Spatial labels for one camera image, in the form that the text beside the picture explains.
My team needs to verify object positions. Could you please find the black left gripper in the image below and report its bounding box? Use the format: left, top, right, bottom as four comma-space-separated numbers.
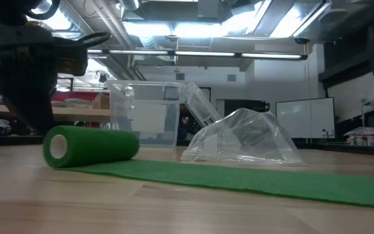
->
0, 27, 58, 135

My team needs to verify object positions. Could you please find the clear plastic zip bag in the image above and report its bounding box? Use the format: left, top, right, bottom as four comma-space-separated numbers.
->
179, 107, 305, 165

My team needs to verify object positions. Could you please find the wooden background table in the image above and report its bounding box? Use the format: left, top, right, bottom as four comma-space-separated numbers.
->
0, 103, 112, 124

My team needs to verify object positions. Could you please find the red background crate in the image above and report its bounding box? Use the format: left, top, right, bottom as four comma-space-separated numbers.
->
51, 90, 110, 102

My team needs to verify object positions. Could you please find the brown cardboard box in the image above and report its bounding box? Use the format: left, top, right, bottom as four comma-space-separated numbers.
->
92, 94, 111, 111

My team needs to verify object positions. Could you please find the clear plastic storage container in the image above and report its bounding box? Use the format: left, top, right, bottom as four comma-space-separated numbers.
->
104, 79, 188, 150

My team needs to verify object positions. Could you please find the clear plastic container lid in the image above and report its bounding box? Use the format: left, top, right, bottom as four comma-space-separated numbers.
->
182, 81, 223, 129

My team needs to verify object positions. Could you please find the long ceiling light bar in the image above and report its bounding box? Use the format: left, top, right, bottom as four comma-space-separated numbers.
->
87, 48, 308, 61

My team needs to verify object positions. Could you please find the black background cabinet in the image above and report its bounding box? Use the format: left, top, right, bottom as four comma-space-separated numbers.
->
223, 99, 271, 114

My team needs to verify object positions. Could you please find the white whiteboard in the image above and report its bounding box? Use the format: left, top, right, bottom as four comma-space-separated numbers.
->
275, 97, 336, 140

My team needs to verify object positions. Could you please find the pile of packaged goods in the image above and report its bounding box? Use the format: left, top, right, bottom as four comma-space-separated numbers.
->
344, 126, 374, 147

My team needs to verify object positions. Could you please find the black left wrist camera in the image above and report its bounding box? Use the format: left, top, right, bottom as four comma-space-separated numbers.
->
54, 36, 89, 77

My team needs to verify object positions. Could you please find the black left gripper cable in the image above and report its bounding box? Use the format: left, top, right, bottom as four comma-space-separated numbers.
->
53, 31, 114, 50

